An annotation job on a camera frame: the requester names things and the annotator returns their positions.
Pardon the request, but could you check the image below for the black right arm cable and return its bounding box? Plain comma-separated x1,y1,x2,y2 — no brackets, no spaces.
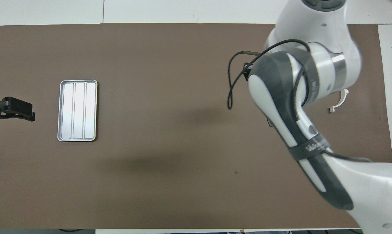
227,39,372,163

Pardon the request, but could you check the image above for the silver metal tray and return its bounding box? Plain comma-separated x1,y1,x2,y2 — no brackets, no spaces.
57,80,98,142

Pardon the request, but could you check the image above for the brown table mat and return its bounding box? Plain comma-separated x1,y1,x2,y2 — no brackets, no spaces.
0,23,392,229

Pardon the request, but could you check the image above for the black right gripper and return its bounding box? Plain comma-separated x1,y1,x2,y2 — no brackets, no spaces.
244,62,258,82

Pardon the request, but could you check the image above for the white curved plastic bracket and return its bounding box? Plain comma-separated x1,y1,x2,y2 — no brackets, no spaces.
328,89,349,113

